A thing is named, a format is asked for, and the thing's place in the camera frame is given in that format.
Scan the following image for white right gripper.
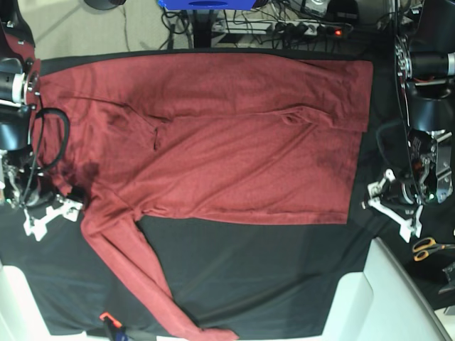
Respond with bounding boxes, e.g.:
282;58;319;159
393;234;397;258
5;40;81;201
23;186;87;242

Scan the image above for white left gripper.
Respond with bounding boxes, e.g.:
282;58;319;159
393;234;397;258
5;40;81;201
360;168;423;243

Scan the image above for maroon long-sleeve T-shirt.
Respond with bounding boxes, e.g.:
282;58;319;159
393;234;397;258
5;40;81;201
41;53;373;340

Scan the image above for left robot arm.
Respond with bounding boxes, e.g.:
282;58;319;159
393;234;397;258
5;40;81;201
362;1;454;242

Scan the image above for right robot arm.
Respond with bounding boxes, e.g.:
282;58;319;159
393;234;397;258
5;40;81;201
1;1;83;242

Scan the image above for black metal tool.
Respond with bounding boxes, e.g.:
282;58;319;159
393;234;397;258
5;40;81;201
438;263;455;294

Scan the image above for white foam block left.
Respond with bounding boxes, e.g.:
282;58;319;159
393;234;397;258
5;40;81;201
1;266;50;341

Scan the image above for orange black clamp bottom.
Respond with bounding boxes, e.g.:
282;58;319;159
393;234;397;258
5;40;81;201
99;312;129;341

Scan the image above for black table cloth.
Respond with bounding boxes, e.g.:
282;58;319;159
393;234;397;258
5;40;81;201
0;49;455;338

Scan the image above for black round base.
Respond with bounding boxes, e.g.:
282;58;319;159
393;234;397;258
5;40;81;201
84;0;126;11

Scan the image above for blue plastic bin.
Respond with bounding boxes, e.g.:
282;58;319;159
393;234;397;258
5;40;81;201
157;0;256;11

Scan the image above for white power strip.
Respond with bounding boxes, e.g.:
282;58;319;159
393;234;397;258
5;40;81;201
212;18;321;36

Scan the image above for yellow-handled scissors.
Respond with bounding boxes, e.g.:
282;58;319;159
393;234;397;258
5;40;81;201
412;237;454;262

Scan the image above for black stand post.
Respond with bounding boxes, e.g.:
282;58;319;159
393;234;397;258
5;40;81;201
191;10;218;48

